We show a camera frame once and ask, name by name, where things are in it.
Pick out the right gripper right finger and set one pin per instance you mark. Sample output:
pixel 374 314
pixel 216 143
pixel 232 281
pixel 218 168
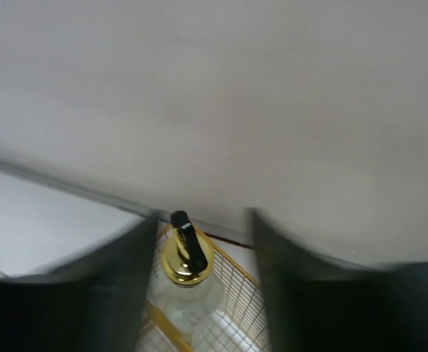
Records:
pixel 313 304

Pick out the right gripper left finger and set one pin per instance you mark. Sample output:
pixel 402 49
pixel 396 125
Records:
pixel 92 303

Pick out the glass oil bottle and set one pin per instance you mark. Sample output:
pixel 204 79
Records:
pixel 189 278

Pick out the yellow wire rack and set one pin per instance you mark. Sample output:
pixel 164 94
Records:
pixel 224 313

